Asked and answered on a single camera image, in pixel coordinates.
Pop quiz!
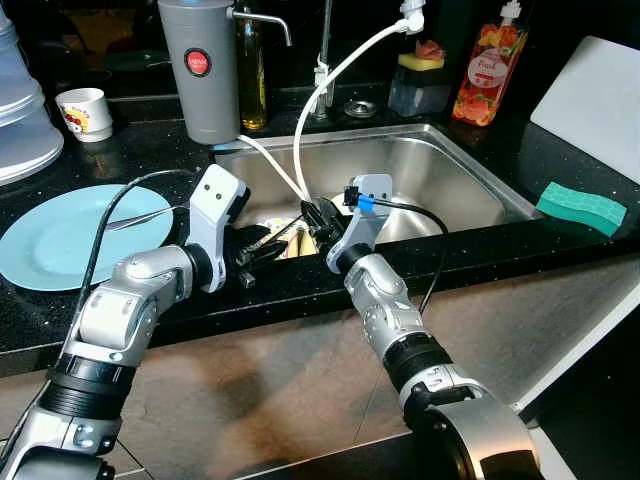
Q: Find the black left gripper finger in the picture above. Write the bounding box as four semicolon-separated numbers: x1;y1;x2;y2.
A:
244;244;301;275
252;214;313;251

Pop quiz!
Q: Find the silver metal fork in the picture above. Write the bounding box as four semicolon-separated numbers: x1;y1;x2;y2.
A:
104;204;191;232

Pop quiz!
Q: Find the round metal counter cap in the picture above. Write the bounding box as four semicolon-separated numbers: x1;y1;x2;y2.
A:
343;100;379;119

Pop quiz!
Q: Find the stainless steel sink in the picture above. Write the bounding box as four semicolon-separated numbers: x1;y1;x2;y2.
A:
204;121;547;265

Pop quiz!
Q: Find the green-capped oil bottle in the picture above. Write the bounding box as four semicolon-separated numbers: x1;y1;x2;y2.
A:
235;0;270;134

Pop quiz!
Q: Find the chrome gooseneck faucet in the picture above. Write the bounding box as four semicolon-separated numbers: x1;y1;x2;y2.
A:
313;0;338;123

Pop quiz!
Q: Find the dark clear sponge holder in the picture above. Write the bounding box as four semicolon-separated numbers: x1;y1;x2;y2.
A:
387;58;449;119

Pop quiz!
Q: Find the grey water filter canister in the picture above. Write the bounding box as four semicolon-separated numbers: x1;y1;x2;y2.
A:
157;0;294;147

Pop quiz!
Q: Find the yellow sponge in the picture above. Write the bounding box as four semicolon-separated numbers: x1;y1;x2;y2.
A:
398;53;446;72

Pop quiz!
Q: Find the light blue plate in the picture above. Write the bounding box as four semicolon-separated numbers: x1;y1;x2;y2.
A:
0;183;187;293

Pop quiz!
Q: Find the pink scrubber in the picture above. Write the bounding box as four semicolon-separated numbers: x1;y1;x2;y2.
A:
414;39;446;61

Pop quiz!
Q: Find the white printed mug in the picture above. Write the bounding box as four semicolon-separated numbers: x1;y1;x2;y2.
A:
54;87;115;144

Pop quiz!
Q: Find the orange floral soap pump bottle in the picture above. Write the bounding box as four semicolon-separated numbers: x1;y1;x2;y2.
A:
451;0;530;129

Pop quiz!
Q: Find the green sponge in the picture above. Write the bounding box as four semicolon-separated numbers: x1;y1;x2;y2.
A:
535;181;629;239

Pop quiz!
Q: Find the translucent white tiered container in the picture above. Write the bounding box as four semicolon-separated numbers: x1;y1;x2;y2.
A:
0;8;67;187

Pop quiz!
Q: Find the white cutting board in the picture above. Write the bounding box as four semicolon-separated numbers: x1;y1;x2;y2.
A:
529;36;640;184

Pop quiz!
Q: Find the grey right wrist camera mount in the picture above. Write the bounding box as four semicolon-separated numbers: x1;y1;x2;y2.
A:
329;173;395;273

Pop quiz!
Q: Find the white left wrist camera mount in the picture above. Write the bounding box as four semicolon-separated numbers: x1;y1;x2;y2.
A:
185;163;252;294

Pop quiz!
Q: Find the thin white filter hose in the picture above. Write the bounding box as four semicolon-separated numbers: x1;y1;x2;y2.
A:
234;133;313;203

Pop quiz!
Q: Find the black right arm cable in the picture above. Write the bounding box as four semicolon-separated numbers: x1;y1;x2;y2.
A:
372;196;450;317

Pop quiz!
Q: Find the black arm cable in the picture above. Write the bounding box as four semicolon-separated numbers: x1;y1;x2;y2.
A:
74;168;201;313
372;196;450;317

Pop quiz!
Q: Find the thick white faucet hose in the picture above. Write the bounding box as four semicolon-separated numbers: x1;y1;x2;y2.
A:
292;8;427;203

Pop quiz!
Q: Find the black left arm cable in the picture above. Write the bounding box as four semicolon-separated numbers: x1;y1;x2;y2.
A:
74;168;201;313

